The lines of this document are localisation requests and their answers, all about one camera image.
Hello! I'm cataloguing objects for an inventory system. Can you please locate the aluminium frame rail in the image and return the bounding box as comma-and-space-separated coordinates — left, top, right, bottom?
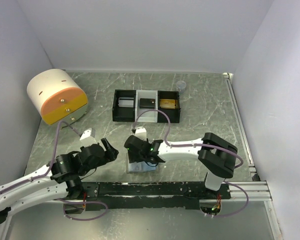
222, 72, 272, 202

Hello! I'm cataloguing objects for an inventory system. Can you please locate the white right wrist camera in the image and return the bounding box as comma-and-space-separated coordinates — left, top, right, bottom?
133, 127, 147, 141

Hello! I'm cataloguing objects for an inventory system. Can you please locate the black left tray compartment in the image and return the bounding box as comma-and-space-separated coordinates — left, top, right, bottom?
112, 89, 137, 122

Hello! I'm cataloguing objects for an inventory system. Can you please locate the white middle tray compartment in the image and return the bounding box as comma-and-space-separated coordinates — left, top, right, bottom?
134, 90, 158, 123

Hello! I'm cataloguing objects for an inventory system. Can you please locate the white orange yellow drawer cabinet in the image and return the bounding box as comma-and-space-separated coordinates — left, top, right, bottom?
26, 69, 88, 126

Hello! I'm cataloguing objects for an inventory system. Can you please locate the silver cards stack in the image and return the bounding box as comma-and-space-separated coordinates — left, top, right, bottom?
118, 97, 134, 108

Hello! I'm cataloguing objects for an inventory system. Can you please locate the black right tray compartment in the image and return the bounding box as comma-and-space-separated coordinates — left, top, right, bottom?
157, 90, 181, 124

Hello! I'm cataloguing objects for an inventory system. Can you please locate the small clear plastic cup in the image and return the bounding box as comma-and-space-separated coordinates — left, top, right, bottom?
175, 80, 187, 93

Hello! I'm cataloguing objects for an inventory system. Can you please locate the white VIP card in holder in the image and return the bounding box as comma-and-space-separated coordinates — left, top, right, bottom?
128, 162, 143, 173

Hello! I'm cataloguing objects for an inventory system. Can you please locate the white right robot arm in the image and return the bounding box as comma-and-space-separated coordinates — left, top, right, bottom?
124, 132, 238, 199

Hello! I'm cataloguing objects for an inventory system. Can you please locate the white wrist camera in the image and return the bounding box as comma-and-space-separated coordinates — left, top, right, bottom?
133, 127, 147, 141
80, 128, 97, 147

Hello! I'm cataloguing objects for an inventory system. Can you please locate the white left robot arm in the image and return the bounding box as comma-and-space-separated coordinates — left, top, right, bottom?
0, 138, 119, 224

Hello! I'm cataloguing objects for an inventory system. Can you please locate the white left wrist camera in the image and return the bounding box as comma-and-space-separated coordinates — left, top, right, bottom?
80, 128, 97, 147

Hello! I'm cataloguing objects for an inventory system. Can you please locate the gold cards stack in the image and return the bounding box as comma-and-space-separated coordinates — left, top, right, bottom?
159, 99, 177, 109

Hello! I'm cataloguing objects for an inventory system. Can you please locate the black cards stack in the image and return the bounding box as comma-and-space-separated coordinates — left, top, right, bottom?
139, 98, 156, 109

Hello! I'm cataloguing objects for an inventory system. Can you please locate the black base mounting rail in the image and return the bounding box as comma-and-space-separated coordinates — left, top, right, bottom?
65, 181, 231, 210

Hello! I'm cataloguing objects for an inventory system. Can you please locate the black tray compartment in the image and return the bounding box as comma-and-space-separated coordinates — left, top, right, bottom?
157, 90, 181, 124
112, 89, 137, 122

